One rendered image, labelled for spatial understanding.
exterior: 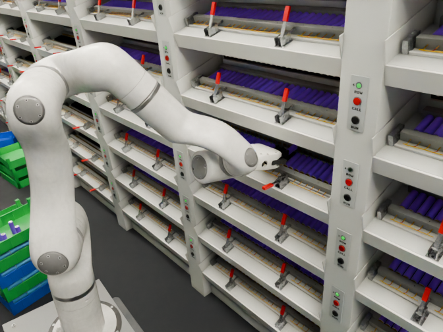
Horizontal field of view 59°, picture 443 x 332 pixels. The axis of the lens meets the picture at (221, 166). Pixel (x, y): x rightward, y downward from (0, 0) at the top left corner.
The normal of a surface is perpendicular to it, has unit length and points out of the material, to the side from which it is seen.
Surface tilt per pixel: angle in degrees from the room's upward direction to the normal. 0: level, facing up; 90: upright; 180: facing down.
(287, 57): 106
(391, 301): 15
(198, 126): 30
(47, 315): 3
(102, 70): 84
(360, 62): 90
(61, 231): 66
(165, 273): 0
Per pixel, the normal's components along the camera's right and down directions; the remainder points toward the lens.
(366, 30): -0.74, 0.36
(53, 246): 0.23, 0.04
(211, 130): 0.04, -0.48
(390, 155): -0.26, -0.75
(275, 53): -0.69, 0.58
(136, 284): -0.07, -0.88
